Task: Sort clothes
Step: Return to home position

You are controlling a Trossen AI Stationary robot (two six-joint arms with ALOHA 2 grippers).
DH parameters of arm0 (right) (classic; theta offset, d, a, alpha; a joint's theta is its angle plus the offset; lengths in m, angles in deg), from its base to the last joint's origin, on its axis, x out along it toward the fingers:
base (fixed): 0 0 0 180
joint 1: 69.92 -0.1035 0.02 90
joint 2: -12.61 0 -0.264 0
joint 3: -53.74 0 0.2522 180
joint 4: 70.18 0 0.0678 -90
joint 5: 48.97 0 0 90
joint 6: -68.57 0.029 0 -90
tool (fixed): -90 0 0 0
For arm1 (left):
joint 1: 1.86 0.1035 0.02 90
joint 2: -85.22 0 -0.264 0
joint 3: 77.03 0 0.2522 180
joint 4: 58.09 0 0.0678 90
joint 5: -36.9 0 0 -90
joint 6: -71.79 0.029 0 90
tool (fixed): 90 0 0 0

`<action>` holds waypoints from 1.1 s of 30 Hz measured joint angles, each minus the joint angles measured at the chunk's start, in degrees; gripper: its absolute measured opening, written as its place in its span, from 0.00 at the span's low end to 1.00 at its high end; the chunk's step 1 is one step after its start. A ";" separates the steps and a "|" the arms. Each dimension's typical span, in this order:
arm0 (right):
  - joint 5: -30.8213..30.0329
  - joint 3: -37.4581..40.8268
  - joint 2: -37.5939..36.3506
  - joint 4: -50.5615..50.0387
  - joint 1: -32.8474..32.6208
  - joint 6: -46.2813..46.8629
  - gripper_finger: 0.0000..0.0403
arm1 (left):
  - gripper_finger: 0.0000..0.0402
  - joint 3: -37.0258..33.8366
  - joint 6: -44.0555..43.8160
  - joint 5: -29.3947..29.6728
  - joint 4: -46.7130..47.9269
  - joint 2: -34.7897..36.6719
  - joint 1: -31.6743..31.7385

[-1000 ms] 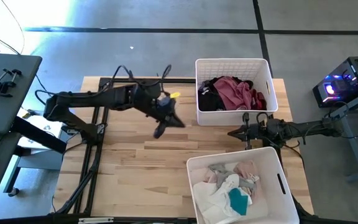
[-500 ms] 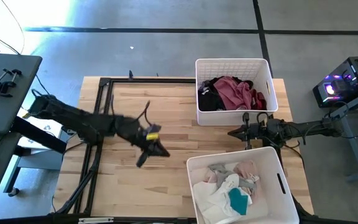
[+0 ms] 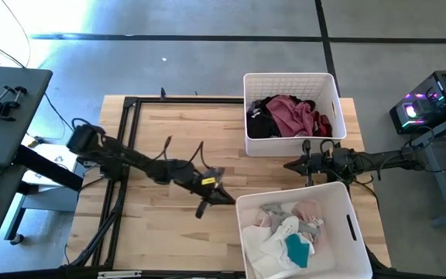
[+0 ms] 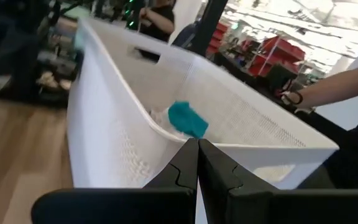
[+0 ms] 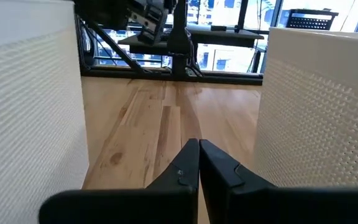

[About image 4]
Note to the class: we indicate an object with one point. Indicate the red shelf unit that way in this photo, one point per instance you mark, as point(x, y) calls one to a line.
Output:
point(275, 57)

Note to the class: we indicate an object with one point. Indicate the red bin stack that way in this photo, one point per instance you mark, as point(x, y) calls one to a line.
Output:
point(217, 37)

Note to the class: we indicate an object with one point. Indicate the black device with green lights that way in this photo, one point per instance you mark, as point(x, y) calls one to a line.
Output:
point(130, 14)

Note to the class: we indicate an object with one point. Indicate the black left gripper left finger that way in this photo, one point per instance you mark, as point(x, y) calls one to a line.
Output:
point(179, 174)

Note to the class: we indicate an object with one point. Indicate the black frame post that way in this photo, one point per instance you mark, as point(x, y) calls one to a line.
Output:
point(208, 25)

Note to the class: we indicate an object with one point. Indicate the teal garment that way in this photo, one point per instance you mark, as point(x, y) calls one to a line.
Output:
point(186, 119)

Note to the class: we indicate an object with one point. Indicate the black wrist band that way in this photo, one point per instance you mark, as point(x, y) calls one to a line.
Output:
point(292, 98)

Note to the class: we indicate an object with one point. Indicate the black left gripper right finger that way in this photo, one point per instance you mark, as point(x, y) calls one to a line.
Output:
point(219, 180)

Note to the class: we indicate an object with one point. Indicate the person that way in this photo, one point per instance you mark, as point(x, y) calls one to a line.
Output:
point(346, 93)
point(160, 18)

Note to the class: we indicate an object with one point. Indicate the white woven laundry basket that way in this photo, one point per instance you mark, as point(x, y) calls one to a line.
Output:
point(110, 124)

